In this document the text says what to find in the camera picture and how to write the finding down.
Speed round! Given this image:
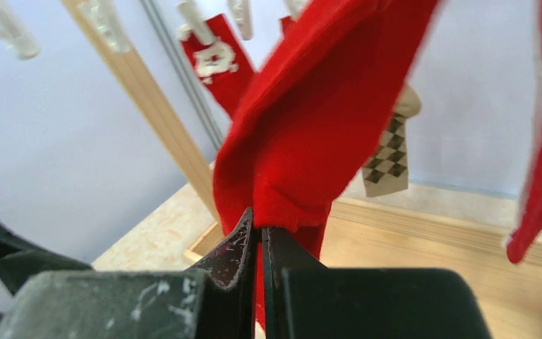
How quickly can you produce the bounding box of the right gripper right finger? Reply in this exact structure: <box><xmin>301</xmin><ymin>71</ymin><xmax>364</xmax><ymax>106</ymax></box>
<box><xmin>262</xmin><ymin>228</ymin><xmax>490</xmax><ymax>339</ymax></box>

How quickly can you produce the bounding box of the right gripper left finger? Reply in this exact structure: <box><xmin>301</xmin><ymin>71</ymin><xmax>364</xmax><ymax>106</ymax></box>
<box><xmin>0</xmin><ymin>208</ymin><xmax>257</xmax><ymax>339</ymax></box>

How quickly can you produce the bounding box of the white clip drying hanger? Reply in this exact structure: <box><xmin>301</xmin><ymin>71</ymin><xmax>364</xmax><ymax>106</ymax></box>
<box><xmin>0</xmin><ymin>0</ymin><xmax>309</xmax><ymax>61</ymax></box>

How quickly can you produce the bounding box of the wooden hanger stand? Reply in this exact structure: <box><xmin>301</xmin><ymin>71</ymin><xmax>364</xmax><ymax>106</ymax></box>
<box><xmin>60</xmin><ymin>0</ymin><xmax>542</xmax><ymax>339</ymax></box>

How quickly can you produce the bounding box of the brown argyle sock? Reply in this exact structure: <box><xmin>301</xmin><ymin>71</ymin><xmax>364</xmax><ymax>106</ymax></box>
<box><xmin>361</xmin><ymin>84</ymin><xmax>422</xmax><ymax>198</ymax></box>

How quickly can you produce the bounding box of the red santa sock left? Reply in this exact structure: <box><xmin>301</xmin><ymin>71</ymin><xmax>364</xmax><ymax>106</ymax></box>
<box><xmin>176</xmin><ymin>13</ymin><xmax>255</xmax><ymax>119</ymax></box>

